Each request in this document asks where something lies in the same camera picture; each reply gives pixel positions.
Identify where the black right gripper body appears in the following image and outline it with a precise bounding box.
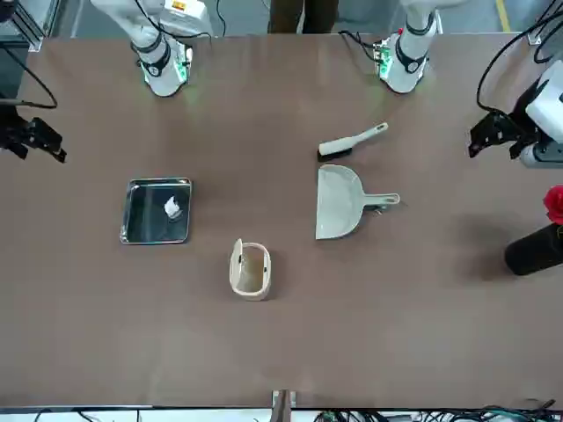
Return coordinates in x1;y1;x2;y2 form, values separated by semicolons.
0;105;34;150

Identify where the pale hand brush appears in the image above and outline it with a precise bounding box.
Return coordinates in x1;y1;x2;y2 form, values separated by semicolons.
317;122;390;162

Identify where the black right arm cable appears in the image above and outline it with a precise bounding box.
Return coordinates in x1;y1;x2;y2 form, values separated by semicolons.
0;41;59;111

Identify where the cream bin with swing lid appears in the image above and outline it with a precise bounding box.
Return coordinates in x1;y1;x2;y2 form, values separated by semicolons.
229;237;272;302

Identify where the aluminium frame corner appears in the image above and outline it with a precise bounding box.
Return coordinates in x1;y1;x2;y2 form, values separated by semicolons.
0;0;61;52

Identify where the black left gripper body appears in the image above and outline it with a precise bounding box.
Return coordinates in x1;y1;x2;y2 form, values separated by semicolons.
494;113;538;146

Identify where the aluminium post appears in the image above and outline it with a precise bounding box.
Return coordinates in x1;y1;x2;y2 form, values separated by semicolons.
271;389;296;422

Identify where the black cylindrical vase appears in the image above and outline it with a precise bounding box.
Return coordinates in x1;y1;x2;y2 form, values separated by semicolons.
504;226;563;277

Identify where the white desk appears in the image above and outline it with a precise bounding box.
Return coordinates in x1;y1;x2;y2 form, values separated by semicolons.
0;407;563;422

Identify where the person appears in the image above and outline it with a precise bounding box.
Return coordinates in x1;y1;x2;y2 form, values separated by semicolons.
267;0;340;35

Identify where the metal tray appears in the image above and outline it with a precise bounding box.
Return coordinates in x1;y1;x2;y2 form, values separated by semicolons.
119;177;194;245

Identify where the black cable at arm foot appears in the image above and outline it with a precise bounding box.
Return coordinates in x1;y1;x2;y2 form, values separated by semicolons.
337;29;384;62

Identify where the tangled black cable bundle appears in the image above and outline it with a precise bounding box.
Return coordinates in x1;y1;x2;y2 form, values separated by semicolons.
303;397;563;422

